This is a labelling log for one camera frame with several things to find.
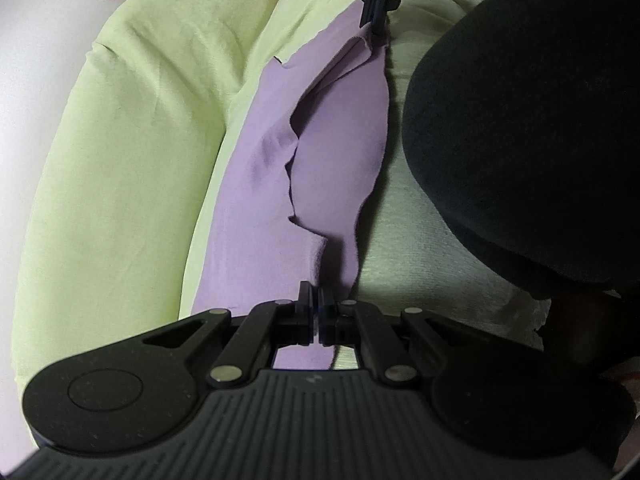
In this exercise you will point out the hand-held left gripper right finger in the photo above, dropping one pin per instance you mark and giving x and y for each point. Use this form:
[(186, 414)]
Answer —
[(327, 317)]

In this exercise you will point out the green covered sofa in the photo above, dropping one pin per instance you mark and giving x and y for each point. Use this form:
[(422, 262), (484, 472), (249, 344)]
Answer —
[(125, 135)]

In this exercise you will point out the purple garment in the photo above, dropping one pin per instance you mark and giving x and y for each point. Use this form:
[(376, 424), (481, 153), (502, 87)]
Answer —
[(340, 135)]

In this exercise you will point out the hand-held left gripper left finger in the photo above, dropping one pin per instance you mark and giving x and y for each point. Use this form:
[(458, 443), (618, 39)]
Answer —
[(307, 315)]

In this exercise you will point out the person's black clothing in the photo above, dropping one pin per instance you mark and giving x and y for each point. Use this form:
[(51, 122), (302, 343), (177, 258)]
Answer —
[(525, 135)]

